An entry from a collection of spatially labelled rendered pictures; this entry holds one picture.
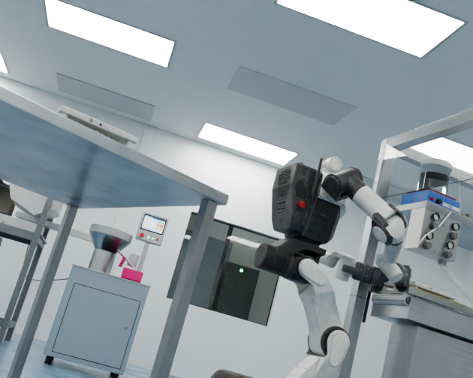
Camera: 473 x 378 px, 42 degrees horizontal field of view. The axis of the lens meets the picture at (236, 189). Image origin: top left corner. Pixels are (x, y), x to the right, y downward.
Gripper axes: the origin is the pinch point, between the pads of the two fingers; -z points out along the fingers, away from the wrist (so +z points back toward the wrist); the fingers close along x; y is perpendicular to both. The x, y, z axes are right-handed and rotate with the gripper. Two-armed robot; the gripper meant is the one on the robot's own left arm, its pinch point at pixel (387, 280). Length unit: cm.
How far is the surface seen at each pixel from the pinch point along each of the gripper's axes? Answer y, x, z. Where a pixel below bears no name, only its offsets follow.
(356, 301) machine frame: -6.9, 13.2, 10.9
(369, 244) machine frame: -7.0, -15.8, 9.9
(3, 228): -295, 1, 215
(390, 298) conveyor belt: 8.5, 9.4, 1.7
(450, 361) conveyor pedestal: 11.6, 30.3, -32.8
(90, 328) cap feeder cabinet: -219, 62, 120
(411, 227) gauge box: 16.5, -24.3, 1.9
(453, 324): 16.7, 13.7, -28.2
